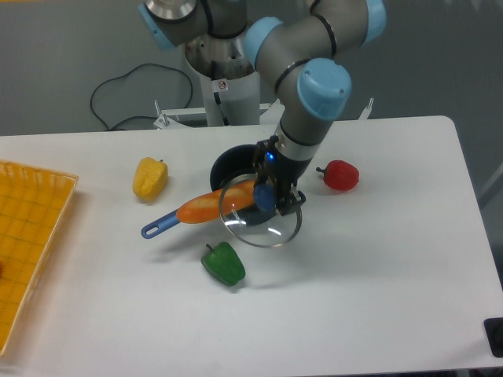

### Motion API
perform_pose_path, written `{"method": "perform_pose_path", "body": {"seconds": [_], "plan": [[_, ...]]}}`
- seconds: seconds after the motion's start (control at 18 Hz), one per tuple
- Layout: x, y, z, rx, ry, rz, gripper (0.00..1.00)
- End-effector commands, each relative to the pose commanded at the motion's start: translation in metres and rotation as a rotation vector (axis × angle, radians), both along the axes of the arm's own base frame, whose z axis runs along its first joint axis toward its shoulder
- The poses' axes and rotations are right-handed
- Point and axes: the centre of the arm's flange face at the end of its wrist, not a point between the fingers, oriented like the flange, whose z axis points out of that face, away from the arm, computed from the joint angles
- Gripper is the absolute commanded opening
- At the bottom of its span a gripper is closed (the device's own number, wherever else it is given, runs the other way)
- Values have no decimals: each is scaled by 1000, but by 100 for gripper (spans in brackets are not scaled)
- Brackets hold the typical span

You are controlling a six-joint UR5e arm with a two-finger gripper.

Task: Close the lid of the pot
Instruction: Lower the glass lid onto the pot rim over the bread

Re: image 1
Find dark blue saucepan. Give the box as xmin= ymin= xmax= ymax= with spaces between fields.
xmin=141 ymin=144 xmax=255 ymax=239

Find orange toy baguette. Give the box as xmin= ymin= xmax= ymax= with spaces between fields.
xmin=176 ymin=180 xmax=255 ymax=224

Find white metal base frame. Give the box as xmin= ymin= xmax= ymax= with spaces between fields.
xmin=153 ymin=100 xmax=351 ymax=133

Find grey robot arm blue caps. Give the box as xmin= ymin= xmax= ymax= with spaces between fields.
xmin=138 ymin=1 xmax=387 ymax=215

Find yellow plastic basket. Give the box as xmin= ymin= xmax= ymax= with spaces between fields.
xmin=1 ymin=160 xmax=79 ymax=355

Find green toy bell pepper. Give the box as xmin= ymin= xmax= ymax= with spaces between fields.
xmin=200 ymin=241 xmax=246 ymax=287

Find glass pot lid blue knob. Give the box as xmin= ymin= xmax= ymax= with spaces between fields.
xmin=218 ymin=174 xmax=303 ymax=248

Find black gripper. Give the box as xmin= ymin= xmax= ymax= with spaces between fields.
xmin=252 ymin=135 xmax=311 ymax=216

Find black floor cable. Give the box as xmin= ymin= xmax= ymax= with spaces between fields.
xmin=90 ymin=63 xmax=194 ymax=131

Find black corner device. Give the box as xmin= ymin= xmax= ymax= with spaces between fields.
xmin=483 ymin=317 xmax=503 ymax=358

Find yellow toy bell pepper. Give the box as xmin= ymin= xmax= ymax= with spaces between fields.
xmin=132 ymin=157 xmax=168 ymax=201

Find red toy bell pepper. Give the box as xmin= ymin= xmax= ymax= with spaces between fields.
xmin=316 ymin=160 xmax=360 ymax=192

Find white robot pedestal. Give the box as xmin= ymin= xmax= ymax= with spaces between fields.
xmin=185 ymin=33 xmax=260 ymax=126

